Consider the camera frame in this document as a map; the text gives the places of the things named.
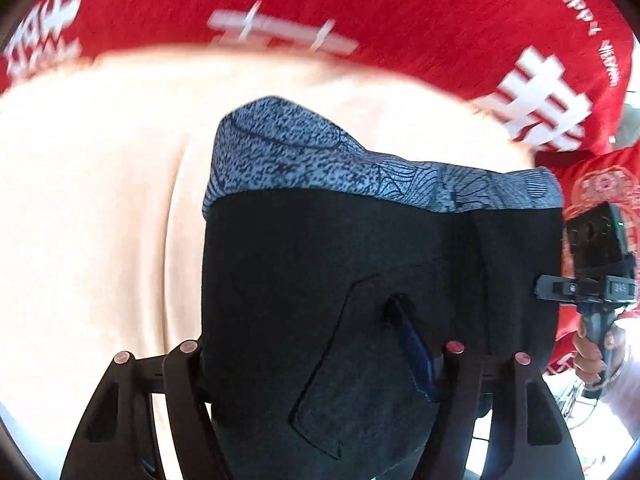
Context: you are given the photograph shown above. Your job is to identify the black pants with blue waistband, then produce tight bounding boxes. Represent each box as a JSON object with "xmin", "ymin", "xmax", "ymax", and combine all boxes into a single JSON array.
[{"xmin": 200, "ymin": 95, "xmax": 566, "ymax": 480}]

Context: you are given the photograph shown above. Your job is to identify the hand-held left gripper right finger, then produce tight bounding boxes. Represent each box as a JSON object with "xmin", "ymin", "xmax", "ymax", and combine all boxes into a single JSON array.
[{"xmin": 387, "ymin": 295, "xmax": 586, "ymax": 480}]

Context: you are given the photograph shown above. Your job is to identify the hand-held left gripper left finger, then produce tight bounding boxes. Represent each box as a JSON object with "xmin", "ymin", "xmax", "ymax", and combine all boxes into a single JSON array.
[{"xmin": 60, "ymin": 340, "xmax": 221, "ymax": 480}]

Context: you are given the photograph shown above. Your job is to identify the person's right hand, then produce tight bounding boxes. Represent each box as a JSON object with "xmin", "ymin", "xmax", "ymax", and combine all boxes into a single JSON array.
[{"xmin": 571, "ymin": 317, "xmax": 628, "ymax": 401}]

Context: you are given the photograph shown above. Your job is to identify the cream fleece blanket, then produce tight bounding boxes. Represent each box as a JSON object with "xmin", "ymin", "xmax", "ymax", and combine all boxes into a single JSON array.
[{"xmin": 0, "ymin": 42, "xmax": 546, "ymax": 480}]

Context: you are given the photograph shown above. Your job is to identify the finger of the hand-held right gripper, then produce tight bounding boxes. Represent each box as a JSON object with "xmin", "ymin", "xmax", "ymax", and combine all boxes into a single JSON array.
[{"xmin": 535, "ymin": 274, "xmax": 566, "ymax": 302}]

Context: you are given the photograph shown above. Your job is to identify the person's right forearm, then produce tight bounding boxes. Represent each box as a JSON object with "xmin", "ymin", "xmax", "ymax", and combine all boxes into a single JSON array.
[{"xmin": 597, "ymin": 355, "xmax": 640, "ymax": 433}]

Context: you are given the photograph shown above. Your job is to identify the metal wire rack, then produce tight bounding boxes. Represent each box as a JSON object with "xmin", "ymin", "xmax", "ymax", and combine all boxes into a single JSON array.
[{"xmin": 547, "ymin": 372, "xmax": 608, "ymax": 433}]

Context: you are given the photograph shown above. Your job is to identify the red printed blanket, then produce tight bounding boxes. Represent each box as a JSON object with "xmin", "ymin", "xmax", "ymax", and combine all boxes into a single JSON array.
[{"xmin": 0, "ymin": 0, "xmax": 636, "ymax": 156}]

